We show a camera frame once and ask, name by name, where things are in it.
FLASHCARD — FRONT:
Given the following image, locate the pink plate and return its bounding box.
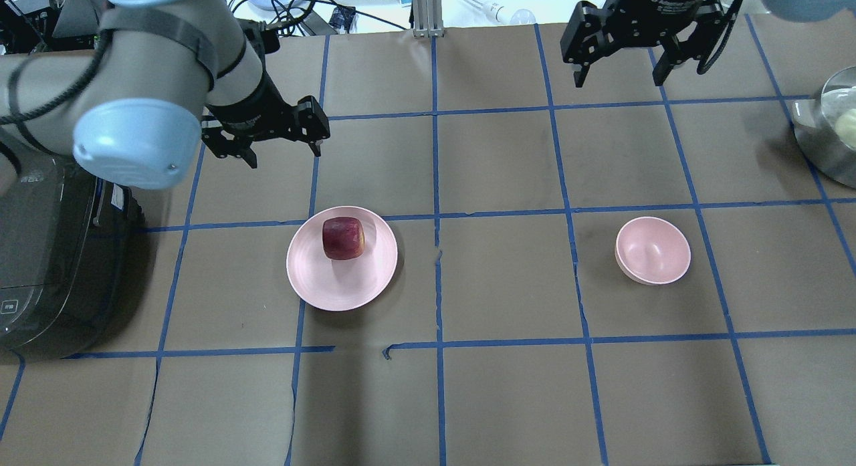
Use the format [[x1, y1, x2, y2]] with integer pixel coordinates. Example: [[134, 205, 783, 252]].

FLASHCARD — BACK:
[[286, 206, 398, 312]]

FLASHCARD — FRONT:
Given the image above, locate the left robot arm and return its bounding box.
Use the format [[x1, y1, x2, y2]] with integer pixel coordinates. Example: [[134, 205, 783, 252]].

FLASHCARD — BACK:
[[2, 0, 330, 194]]

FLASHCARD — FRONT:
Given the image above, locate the aluminium frame post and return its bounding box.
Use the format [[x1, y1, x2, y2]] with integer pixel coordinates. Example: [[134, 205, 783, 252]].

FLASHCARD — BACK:
[[411, 0, 445, 37]]

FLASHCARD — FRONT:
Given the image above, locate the steel steamer pot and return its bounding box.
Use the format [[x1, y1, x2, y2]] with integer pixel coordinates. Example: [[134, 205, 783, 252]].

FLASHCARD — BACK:
[[791, 66, 855, 189]]

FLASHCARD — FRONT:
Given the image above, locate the pink bowl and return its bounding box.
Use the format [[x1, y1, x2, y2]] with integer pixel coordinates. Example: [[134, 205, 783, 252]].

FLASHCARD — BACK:
[[614, 216, 693, 285]]

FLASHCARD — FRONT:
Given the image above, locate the red apple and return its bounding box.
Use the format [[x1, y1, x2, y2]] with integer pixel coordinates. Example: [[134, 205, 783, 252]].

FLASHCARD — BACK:
[[322, 216, 366, 261]]

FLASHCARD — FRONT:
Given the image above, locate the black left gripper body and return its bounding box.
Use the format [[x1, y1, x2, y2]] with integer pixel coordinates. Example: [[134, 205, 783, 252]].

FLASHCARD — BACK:
[[201, 75, 331, 158]]

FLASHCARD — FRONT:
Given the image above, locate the white steamed bun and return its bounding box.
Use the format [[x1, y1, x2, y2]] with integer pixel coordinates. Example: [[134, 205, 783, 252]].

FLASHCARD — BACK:
[[834, 108, 856, 151]]

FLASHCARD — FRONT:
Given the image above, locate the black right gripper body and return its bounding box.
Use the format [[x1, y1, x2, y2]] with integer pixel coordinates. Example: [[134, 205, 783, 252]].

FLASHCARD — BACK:
[[560, 0, 726, 65]]

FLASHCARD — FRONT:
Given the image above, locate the dark grey rice cooker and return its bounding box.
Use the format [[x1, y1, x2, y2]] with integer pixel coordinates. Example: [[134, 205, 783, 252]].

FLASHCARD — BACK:
[[1, 150, 142, 365]]

